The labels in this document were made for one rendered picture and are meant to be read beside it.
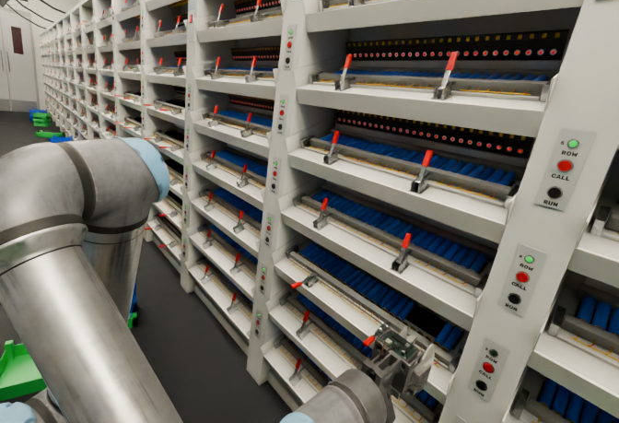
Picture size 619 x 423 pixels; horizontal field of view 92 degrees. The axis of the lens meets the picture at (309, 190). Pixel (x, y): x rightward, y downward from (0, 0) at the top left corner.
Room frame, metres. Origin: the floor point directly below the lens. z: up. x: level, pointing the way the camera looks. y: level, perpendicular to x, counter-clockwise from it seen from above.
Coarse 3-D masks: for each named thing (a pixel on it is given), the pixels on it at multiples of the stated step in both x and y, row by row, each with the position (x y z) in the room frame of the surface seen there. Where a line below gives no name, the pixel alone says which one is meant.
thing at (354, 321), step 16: (304, 240) 1.02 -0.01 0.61; (272, 256) 0.91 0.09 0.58; (288, 256) 0.94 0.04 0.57; (336, 256) 0.94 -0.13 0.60; (288, 272) 0.88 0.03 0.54; (304, 288) 0.82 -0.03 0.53; (320, 288) 0.81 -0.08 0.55; (320, 304) 0.78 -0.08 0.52; (336, 304) 0.75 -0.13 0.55; (352, 304) 0.74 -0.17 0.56; (336, 320) 0.73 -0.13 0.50; (352, 320) 0.69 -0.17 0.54; (368, 320) 0.69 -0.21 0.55; (368, 336) 0.64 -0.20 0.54; (432, 336) 0.63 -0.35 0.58; (464, 336) 0.63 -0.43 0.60; (432, 368) 0.56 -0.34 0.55; (432, 384) 0.53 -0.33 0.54; (448, 384) 0.52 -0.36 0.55
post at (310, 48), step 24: (288, 0) 0.98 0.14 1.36; (288, 24) 0.97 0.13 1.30; (312, 48) 0.96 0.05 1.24; (336, 48) 1.03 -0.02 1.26; (288, 72) 0.95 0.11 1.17; (288, 96) 0.94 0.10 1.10; (288, 120) 0.93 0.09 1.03; (312, 120) 0.99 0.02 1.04; (288, 168) 0.93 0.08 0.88; (288, 192) 0.94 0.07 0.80; (264, 216) 0.98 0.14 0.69; (288, 240) 0.96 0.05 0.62; (264, 312) 0.94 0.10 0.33; (264, 336) 0.93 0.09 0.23; (264, 360) 0.93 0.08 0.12
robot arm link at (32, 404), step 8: (32, 400) 0.47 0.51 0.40; (0, 408) 0.43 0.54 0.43; (8, 408) 0.43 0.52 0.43; (16, 408) 0.43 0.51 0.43; (24, 408) 0.43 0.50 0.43; (32, 408) 0.45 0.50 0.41; (40, 408) 0.45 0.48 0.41; (0, 416) 0.42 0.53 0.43; (8, 416) 0.42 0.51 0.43; (16, 416) 0.42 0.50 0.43; (24, 416) 0.42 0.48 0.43; (32, 416) 0.43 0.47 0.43; (40, 416) 0.44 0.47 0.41; (48, 416) 0.44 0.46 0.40
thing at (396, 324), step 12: (312, 264) 0.88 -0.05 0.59; (324, 276) 0.82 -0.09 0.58; (336, 288) 0.79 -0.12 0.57; (348, 288) 0.77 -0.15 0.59; (360, 300) 0.73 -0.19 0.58; (372, 312) 0.70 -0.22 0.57; (384, 312) 0.68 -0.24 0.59; (396, 324) 0.65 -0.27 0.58; (420, 336) 0.61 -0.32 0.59; (444, 360) 0.56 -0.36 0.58
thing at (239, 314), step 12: (192, 264) 1.43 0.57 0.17; (204, 264) 1.42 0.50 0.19; (192, 276) 1.41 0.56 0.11; (204, 276) 1.31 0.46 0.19; (216, 276) 1.32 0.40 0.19; (204, 288) 1.27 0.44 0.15; (216, 288) 1.26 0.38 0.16; (228, 288) 1.24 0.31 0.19; (216, 300) 1.19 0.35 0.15; (228, 300) 1.19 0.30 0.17; (240, 300) 1.16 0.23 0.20; (228, 312) 1.12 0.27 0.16; (240, 312) 1.12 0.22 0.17; (240, 324) 1.06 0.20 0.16
